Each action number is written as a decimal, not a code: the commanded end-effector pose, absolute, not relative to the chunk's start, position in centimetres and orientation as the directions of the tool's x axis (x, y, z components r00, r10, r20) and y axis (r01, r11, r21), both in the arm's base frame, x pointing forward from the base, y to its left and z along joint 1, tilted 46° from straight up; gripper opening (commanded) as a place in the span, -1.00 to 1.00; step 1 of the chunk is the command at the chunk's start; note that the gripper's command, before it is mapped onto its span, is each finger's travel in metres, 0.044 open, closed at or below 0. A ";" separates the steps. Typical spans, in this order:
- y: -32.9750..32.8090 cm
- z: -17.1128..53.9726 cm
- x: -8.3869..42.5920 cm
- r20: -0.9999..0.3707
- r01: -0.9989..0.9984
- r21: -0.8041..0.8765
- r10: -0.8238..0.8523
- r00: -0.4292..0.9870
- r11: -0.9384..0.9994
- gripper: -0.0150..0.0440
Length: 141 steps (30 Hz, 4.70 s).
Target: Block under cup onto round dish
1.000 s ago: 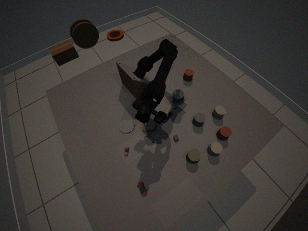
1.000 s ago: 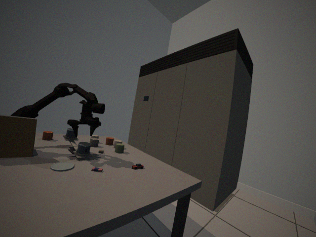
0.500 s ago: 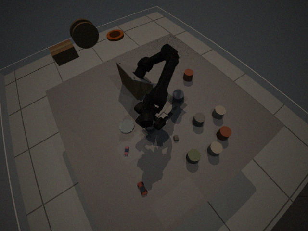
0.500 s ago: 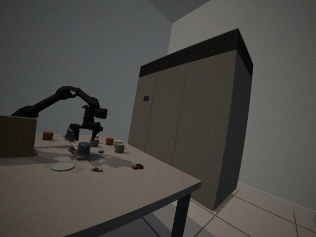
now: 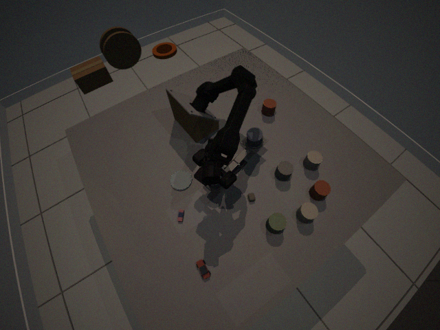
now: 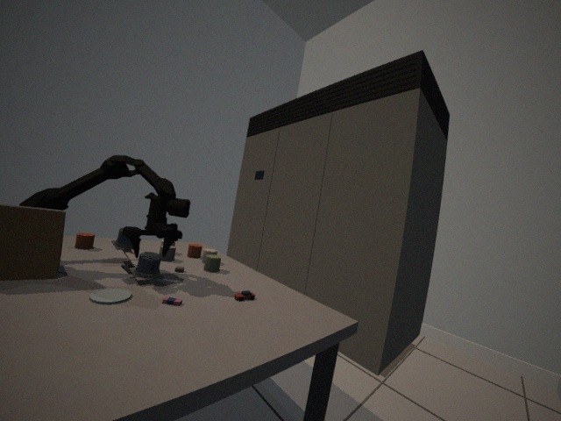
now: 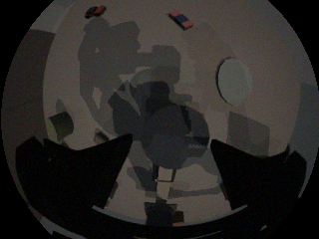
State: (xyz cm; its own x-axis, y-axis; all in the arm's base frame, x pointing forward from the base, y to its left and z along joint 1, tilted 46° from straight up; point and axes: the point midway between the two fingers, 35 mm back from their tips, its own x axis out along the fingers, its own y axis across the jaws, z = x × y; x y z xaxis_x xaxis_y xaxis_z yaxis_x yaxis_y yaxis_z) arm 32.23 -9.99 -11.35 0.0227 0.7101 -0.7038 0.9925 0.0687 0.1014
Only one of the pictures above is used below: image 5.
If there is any beige cylinder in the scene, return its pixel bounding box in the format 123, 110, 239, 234
303, 151, 323, 171
296, 202, 318, 223

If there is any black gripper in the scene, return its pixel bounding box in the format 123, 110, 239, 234
192, 148, 237, 189

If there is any reddish-brown cylinder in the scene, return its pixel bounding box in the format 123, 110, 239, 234
309, 180, 331, 201

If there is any orange cylinder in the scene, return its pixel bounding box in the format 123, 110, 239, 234
261, 99, 277, 117

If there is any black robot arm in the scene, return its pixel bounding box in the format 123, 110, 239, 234
190, 65, 257, 186

